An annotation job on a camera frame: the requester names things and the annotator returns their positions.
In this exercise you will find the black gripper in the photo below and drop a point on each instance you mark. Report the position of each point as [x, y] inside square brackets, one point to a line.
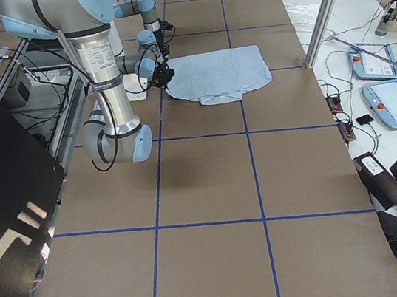
[159, 38]
[162, 75]

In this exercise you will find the light blue striped shirt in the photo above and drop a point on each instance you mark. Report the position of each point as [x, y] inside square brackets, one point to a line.
[218, 77]

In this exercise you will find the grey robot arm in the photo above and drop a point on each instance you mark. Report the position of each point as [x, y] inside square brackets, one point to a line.
[151, 21]
[113, 133]

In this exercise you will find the grey metal box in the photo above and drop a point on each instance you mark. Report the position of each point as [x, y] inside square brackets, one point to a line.
[18, 91]

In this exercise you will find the small black phone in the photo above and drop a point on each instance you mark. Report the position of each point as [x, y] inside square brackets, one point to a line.
[365, 119]

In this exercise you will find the lower blue teach pendant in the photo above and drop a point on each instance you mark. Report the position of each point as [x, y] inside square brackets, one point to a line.
[381, 97]

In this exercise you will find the dark box with label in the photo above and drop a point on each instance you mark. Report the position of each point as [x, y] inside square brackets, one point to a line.
[377, 179]

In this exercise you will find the grabber reaching stick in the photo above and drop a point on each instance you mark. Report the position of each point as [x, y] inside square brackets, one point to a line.
[363, 50]

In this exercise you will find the grey aluminium frame post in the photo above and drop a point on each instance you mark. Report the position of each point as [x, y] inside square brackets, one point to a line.
[319, 29]

